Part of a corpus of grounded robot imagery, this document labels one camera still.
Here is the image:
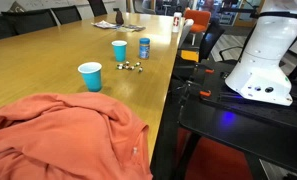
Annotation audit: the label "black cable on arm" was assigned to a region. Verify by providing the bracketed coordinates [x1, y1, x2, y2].
[257, 9, 297, 38]

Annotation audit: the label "dark brown figurine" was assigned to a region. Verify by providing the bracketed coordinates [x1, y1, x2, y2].
[115, 9, 125, 26]

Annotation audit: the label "orange upholstered chair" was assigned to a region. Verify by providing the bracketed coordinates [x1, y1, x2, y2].
[183, 8, 212, 46]

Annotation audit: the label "yellow box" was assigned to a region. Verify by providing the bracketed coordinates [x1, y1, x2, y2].
[180, 49, 200, 63]

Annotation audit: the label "papers and magazines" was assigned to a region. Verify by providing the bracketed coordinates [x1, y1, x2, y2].
[90, 20, 147, 33]

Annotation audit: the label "black office chair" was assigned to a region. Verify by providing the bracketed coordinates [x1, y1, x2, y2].
[198, 19, 226, 63]

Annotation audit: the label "blue lidded peanut butter jar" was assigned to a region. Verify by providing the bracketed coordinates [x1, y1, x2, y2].
[138, 37, 151, 60]

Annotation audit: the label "black robot cart table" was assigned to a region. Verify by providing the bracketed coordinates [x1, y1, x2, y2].
[173, 59, 297, 180]

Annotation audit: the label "orange cloth shirt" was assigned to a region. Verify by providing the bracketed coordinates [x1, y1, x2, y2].
[0, 91, 154, 180]

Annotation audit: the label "light blue plastic cup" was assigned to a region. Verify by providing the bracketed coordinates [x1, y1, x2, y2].
[111, 40, 128, 63]
[77, 61, 103, 93]

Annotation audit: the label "white can with red letter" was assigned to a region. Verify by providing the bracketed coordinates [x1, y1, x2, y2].
[171, 11, 183, 34]

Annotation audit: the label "white conference chair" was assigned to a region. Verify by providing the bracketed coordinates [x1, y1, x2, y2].
[177, 18, 195, 50]

